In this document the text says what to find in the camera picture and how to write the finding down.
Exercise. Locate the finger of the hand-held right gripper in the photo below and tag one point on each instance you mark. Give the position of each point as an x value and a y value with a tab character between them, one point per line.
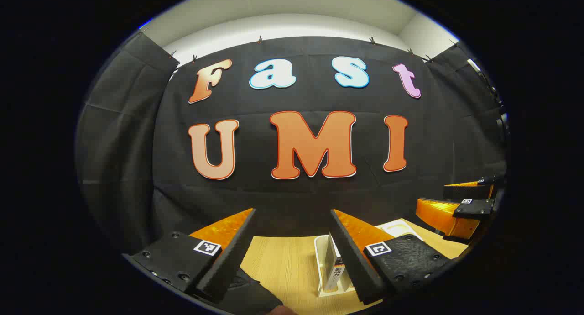
442	217
470	191

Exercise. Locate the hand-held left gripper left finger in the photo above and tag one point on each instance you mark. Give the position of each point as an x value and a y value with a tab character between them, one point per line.
228	260

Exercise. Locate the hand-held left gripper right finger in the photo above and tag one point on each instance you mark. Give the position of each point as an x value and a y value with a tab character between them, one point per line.
353	260

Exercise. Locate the grey portrait cover book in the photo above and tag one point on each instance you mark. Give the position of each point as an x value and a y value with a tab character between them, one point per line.
330	267

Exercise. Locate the white plastic bookshelf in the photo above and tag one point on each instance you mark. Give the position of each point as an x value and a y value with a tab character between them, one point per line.
319	260

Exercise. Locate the black schoolbag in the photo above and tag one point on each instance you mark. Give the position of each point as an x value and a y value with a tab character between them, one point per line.
246	294

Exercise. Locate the black backdrop cloth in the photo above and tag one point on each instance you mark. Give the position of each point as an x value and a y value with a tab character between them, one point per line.
255	100

